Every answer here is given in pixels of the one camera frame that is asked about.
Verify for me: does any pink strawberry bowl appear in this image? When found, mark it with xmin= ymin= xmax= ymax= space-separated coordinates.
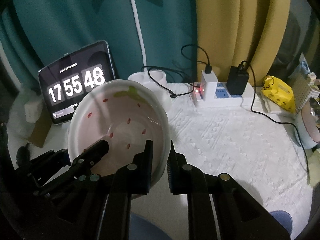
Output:
xmin=67 ymin=80 xmax=171 ymax=185

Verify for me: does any blue plate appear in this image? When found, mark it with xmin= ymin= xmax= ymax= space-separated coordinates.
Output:
xmin=129 ymin=213 xmax=172 ymax=240

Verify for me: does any large blue bowl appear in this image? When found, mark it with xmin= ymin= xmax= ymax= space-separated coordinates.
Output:
xmin=270 ymin=210 xmax=293 ymax=235

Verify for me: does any round black pouch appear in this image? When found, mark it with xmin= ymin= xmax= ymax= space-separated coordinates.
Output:
xmin=16 ymin=143 xmax=30 ymax=167

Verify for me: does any white desk lamp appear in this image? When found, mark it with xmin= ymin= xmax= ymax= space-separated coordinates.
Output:
xmin=77 ymin=0 xmax=173 ymax=111

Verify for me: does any cardboard box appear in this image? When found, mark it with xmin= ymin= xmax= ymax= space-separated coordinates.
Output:
xmin=28 ymin=107 xmax=53 ymax=148

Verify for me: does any white tablecloth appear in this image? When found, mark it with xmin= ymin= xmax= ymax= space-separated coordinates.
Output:
xmin=7 ymin=95 xmax=313 ymax=239

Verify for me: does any white power strip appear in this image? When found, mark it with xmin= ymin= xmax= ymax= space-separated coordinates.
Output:
xmin=191 ymin=82 xmax=254 ymax=108

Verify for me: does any white charger plug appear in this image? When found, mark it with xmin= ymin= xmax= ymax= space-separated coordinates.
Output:
xmin=200 ymin=71 xmax=218 ymax=102

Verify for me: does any small white box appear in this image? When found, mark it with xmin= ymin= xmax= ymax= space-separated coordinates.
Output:
xmin=24 ymin=99 xmax=43 ymax=123

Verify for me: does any tablet showing clock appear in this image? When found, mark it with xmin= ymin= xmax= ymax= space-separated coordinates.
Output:
xmin=38 ymin=40 xmax=117 ymax=125

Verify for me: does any black power adapter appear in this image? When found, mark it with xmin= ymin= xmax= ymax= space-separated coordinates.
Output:
xmin=226 ymin=66 xmax=249 ymax=95

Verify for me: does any yellow wipes packet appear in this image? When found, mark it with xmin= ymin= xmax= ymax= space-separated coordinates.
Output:
xmin=261 ymin=75 xmax=296 ymax=114

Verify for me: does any pale yellow tissue pack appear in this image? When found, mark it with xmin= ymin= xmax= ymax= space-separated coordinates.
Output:
xmin=308 ymin=149 xmax=320 ymax=187

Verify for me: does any white perforated basket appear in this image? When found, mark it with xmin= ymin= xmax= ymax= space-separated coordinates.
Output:
xmin=288 ymin=52 xmax=320 ymax=113

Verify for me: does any yellow curtain left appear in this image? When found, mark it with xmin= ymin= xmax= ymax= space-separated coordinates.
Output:
xmin=195 ymin=0 xmax=291 ymax=85

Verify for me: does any teal curtain left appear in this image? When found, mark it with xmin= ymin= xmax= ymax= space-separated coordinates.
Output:
xmin=1 ymin=0 xmax=197 ymax=89

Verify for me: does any black adapter cable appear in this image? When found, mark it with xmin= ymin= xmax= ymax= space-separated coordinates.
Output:
xmin=240 ymin=60 xmax=311 ymax=173

